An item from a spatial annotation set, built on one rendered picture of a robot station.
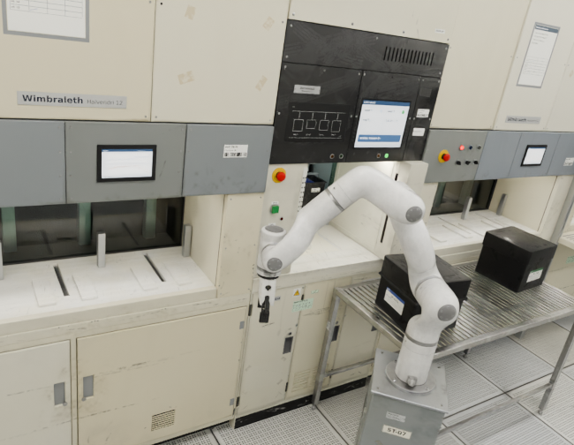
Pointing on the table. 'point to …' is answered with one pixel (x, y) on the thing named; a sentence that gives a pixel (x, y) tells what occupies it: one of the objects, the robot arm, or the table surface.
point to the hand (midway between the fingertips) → (262, 312)
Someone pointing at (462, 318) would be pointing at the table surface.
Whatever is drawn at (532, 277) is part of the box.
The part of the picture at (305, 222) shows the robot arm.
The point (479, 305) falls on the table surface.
